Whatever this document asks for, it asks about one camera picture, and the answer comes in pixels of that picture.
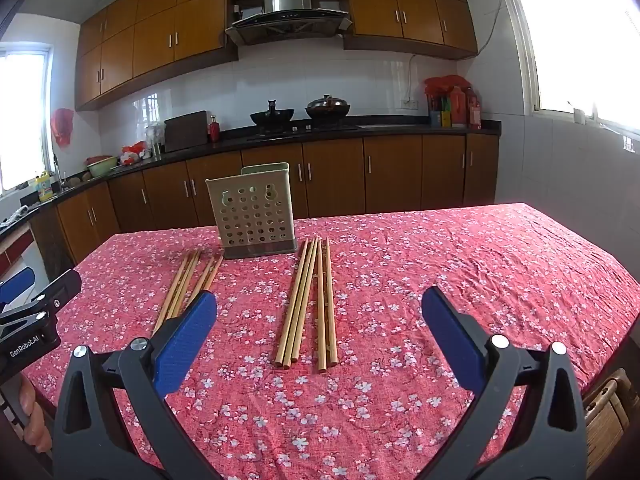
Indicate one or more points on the small red bottle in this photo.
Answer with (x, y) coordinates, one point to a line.
(214, 130)

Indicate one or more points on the wooden base cabinets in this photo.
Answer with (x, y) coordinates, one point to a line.
(390, 175)

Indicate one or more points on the white wall socket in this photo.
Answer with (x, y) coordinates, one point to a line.
(410, 104)

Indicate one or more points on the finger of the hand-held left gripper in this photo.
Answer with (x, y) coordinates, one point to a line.
(60, 287)
(17, 285)

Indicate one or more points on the black lidded wok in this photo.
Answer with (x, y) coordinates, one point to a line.
(327, 107)

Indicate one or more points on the beige perforated chopstick holder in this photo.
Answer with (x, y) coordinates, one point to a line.
(250, 187)

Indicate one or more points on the bright glass window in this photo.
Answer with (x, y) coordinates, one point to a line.
(25, 120)
(580, 35)

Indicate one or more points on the blue yellow box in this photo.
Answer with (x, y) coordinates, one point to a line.
(440, 112)

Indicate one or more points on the green basin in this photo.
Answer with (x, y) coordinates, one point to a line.
(102, 166)

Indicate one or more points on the black gas hob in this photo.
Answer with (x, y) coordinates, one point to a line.
(325, 128)

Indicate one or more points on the orange oil bottle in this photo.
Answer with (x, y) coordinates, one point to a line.
(458, 110)

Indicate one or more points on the hanging red plastic bag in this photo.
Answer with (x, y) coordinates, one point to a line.
(62, 127)

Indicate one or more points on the yellow detergent bottle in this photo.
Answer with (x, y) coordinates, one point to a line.
(45, 187)

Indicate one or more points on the black kitchen countertop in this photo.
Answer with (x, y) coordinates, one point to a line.
(390, 130)

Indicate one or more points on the dark cutting board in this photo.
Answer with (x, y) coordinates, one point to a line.
(185, 131)

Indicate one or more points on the black open wok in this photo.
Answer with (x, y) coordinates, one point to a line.
(272, 117)

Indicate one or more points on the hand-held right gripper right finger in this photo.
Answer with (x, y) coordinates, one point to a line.
(452, 330)

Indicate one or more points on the small white box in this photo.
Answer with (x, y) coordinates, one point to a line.
(579, 116)

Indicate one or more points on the wooden chair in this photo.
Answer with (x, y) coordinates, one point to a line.
(607, 420)

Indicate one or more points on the red floral tablecloth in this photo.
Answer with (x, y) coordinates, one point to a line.
(400, 285)

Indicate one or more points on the red white plastic bag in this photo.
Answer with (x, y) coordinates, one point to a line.
(134, 154)

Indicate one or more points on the red label oil bottle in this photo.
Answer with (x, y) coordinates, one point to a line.
(474, 110)

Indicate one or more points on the large red plastic bag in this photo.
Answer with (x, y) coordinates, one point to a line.
(447, 82)

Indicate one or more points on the steel range hood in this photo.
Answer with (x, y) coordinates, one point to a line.
(285, 15)

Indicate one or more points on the person's left hand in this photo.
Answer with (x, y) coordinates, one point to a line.
(36, 420)

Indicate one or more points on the wooden wall cabinet unit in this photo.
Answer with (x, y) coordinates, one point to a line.
(150, 35)
(410, 5)

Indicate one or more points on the metal faucet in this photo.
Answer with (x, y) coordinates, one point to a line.
(56, 172)

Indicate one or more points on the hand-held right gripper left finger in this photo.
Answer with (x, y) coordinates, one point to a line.
(187, 335)

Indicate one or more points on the clear glass cups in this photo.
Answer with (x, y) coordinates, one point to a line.
(155, 140)

